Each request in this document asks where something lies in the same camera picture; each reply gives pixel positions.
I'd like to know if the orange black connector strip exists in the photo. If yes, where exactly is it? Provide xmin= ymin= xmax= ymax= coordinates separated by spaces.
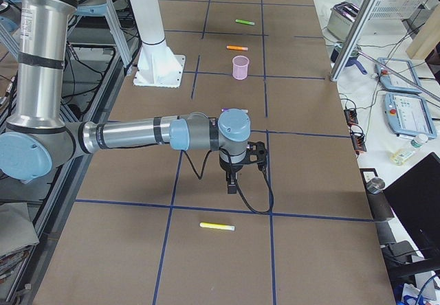
xmin=344 ymin=108 xmax=366 ymax=155

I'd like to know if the teach pendant tablet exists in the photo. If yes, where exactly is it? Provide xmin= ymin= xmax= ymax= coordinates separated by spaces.
xmin=375 ymin=57 xmax=421 ymax=94
xmin=384 ymin=92 xmax=437 ymax=139

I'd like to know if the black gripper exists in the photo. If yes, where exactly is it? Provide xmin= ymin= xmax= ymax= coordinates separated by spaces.
xmin=219 ymin=150 xmax=245 ymax=194

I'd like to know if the metal cup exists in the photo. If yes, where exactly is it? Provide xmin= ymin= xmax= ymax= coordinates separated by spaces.
xmin=366 ymin=177 xmax=386 ymax=194

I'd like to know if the far teach pendant tablet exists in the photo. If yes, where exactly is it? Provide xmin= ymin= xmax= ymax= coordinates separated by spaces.
xmin=375 ymin=57 xmax=421 ymax=94

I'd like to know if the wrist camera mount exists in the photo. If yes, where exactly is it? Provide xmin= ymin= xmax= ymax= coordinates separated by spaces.
xmin=242 ymin=142 xmax=268 ymax=172

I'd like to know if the pink mesh pen holder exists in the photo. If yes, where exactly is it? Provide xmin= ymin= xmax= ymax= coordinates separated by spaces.
xmin=232 ymin=56 xmax=250 ymax=80

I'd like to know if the black laptop monitor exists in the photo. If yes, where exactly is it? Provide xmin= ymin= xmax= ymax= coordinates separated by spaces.
xmin=384 ymin=152 xmax=439 ymax=258

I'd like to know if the aluminium frame post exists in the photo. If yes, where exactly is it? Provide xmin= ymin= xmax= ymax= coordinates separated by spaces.
xmin=330 ymin=0 xmax=377 ymax=82

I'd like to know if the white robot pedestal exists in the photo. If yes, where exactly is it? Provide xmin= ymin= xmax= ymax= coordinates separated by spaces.
xmin=130 ymin=0 xmax=186 ymax=88

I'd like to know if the orange highlighter pen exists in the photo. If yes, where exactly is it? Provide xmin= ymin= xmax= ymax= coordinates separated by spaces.
xmin=226 ymin=45 xmax=249 ymax=52

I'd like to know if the small plastic bottle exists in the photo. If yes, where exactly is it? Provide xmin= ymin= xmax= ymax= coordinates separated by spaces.
xmin=390 ymin=134 xmax=429 ymax=166

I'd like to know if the silver toaster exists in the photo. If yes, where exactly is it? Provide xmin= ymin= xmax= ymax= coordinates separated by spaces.
xmin=327 ymin=1 xmax=360 ymax=41

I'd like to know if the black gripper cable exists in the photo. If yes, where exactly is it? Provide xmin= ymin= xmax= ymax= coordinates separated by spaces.
xmin=180 ymin=149 xmax=275 ymax=214

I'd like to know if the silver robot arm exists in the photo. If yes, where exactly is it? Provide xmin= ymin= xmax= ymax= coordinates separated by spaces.
xmin=1 ymin=0 xmax=251 ymax=193

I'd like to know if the green highlighter pen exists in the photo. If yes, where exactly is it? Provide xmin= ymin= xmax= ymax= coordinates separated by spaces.
xmin=235 ymin=19 xmax=256 ymax=26

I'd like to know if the near teach pendant tablet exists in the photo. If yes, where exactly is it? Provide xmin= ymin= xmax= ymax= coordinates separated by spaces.
xmin=384 ymin=92 xmax=437 ymax=139

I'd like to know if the blue pot with lid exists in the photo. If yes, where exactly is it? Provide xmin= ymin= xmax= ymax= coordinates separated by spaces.
xmin=330 ymin=41 xmax=368 ymax=75

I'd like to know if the yellow highlighter pen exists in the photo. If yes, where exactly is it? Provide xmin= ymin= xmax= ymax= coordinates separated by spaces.
xmin=199 ymin=222 xmax=235 ymax=231

